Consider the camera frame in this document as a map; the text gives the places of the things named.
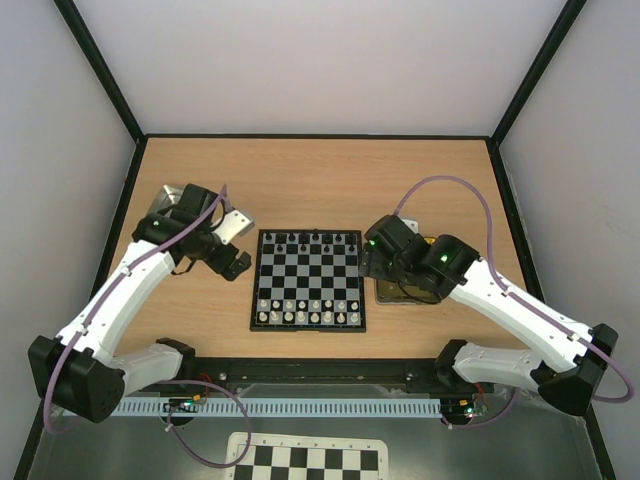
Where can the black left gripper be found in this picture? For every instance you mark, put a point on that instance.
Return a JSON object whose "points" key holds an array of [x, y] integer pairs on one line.
{"points": [[220, 266]]}

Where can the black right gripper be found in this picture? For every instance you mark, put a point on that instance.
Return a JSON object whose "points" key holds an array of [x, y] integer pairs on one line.
{"points": [[371, 265]]}

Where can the gold metal tray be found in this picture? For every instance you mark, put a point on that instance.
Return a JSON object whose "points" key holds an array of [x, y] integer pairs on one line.
{"points": [[399, 291]]}

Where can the black grey chess board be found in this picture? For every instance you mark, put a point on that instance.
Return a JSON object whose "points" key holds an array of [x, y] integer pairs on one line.
{"points": [[307, 265]]}

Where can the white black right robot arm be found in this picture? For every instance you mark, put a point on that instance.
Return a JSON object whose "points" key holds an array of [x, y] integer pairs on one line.
{"points": [[563, 361]]}

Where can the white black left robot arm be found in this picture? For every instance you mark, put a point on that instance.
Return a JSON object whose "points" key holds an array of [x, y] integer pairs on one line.
{"points": [[78, 369]]}

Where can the checkered calibration board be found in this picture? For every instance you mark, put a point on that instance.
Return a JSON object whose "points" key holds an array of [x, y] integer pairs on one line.
{"points": [[273, 456]]}

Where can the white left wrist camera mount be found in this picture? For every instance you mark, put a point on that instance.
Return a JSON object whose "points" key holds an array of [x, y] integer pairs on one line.
{"points": [[235, 223]]}

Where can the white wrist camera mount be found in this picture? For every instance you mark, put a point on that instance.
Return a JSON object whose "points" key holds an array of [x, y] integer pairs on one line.
{"points": [[411, 223], [235, 223]]}

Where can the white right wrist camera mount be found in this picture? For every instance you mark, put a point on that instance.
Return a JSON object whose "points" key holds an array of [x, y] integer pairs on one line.
{"points": [[411, 223]]}

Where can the black mounting rail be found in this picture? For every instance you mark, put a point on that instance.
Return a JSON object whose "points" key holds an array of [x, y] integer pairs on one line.
{"points": [[410, 375]]}

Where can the white slotted cable duct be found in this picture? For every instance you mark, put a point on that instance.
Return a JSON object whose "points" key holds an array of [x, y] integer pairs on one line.
{"points": [[283, 408]]}

